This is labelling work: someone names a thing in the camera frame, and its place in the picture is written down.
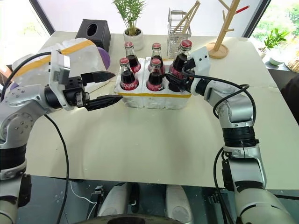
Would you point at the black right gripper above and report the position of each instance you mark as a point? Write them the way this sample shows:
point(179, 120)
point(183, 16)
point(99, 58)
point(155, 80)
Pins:
point(188, 84)

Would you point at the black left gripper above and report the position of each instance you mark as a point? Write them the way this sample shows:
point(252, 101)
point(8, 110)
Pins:
point(74, 89)

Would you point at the glass cola bottle red cap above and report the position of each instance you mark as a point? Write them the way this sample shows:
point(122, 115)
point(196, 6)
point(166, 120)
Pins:
point(155, 80)
point(180, 63)
point(132, 60)
point(127, 79)
point(156, 54)

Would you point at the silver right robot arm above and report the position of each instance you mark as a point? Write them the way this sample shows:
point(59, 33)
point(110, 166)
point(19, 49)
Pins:
point(238, 109)

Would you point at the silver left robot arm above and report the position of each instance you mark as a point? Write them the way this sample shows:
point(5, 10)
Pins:
point(18, 116)

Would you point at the white foam crate yellow tape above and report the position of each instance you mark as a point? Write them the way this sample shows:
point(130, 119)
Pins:
point(154, 100)

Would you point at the white foam box yellow tape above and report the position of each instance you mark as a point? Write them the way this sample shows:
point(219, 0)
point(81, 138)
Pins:
point(81, 56)

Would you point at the black tissue box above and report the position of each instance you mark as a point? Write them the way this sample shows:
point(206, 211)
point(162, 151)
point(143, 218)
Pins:
point(98, 35)

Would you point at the purple round plate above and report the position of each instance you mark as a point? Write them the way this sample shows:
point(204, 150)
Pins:
point(104, 57)

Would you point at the green plant in white pot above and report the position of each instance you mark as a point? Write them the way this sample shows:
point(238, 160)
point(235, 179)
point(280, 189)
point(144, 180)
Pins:
point(133, 35)

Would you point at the wooden mug tree stand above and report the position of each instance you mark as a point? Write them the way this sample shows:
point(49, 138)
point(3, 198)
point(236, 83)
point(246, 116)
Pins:
point(220, 35)

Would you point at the wooden chopstick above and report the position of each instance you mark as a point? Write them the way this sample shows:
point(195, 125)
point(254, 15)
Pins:
point(189, 14)
point(184, 17)

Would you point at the red marker pen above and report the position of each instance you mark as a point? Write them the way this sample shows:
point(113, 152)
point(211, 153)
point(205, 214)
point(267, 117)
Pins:
point(242, 9)

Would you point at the black and silver plug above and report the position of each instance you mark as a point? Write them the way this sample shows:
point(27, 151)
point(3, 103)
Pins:
point(99, 191)

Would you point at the green leafy potted plant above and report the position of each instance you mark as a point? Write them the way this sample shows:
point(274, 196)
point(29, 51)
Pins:
point(275, 37)

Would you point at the white rounded robot leg shell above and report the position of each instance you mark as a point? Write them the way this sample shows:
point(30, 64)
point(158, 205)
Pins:
point(178, 203)
point(114, 200)

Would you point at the dark rounded object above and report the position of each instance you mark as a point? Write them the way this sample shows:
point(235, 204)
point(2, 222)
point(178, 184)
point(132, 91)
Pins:
point(290, 87)

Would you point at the woven straw basket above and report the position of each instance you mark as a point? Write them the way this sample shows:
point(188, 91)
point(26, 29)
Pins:
point(293, 64)

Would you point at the dark rounded robot torso rim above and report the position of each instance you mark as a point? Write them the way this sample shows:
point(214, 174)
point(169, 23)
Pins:
point(135, 219)

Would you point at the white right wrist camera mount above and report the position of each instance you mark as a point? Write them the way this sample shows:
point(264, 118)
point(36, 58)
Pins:
point(201, 60)

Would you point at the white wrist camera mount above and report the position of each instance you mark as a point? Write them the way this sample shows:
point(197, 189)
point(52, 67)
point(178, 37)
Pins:
point(201, 60)
point(58, 67)

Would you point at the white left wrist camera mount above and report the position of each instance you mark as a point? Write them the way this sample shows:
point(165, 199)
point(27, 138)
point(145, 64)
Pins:
point(58, 67)

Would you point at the dark window frame post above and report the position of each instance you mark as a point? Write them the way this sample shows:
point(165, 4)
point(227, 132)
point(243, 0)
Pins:
point(257, 17)
point(43, 17)

